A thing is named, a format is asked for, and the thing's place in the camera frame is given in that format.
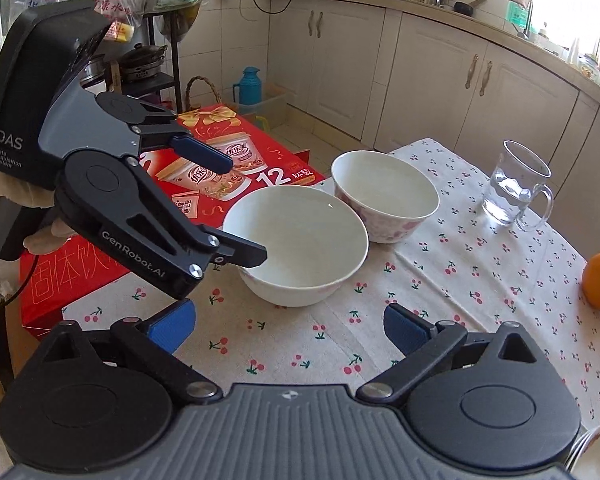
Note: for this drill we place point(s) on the medium white fruit-print plate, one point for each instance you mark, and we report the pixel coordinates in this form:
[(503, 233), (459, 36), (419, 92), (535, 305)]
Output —
[(581, 452)]

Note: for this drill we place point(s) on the white kitchen cabinets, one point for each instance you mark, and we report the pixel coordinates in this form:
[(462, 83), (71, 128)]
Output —
[(430, 60)]

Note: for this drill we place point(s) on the cherry-print tablecloth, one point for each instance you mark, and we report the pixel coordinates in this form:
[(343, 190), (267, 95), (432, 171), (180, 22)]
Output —
[(455, 285)]

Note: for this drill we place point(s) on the white bowl pink floral print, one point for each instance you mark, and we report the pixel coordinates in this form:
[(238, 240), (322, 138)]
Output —
[(385, 190)]

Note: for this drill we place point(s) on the black pot with lid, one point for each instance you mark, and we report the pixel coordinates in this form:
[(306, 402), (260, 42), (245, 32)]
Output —
[(142, 60)]

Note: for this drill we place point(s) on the red cardboard gift box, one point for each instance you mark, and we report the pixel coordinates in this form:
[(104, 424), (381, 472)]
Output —
[(260, 170)]

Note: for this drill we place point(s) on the kitchen countertop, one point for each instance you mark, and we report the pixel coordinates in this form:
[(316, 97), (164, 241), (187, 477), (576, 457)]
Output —
[(405, 2)]

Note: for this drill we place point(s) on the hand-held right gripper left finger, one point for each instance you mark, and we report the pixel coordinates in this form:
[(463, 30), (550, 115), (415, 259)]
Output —
[(172, 325)]

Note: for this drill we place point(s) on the clear glass mug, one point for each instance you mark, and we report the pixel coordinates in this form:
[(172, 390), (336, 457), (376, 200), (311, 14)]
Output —
[(512, 195)]

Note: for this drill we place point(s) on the person's left hand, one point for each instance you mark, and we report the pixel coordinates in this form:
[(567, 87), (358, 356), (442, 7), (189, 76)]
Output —
[(10, 195)]

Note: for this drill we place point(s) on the plain white ceramic bowl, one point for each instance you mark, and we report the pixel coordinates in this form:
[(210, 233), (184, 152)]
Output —
[(300, 230)]

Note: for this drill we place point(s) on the white bowl faint pink print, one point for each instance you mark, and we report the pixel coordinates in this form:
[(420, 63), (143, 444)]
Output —
[(300, 296)]

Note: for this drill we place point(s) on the chrome sink faucet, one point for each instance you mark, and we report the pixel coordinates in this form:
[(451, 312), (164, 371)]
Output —
[(527, 5)]

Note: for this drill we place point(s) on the clear plastic storage bin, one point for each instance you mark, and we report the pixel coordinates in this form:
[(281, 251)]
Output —
[(275, 105)]

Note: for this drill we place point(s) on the teal thermos jug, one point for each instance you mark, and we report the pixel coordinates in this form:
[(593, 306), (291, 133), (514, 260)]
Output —
[(249, 87)]

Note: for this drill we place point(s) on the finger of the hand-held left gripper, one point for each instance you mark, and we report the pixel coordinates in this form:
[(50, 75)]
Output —
[(240, 252), (200, 152)]

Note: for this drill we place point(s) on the large white fruit-print plate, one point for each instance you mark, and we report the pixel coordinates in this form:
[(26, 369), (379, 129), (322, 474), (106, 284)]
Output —
[(571, 462)]

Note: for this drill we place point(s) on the wicker basket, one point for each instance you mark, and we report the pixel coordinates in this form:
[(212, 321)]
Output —
[(202, 80)]

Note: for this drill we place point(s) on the small black pan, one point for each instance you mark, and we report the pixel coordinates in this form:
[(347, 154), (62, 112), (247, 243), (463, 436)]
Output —
[(467, 7)]

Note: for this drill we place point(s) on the black metal rack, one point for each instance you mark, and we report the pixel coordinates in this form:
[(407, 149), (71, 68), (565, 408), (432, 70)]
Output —
[(172, 60)]

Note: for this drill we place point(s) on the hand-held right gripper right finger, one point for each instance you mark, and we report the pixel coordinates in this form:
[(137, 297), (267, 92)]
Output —
[(405, 327)]

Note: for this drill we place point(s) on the green dish soap bottle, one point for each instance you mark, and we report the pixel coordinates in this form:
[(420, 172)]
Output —
[(517, 20)]

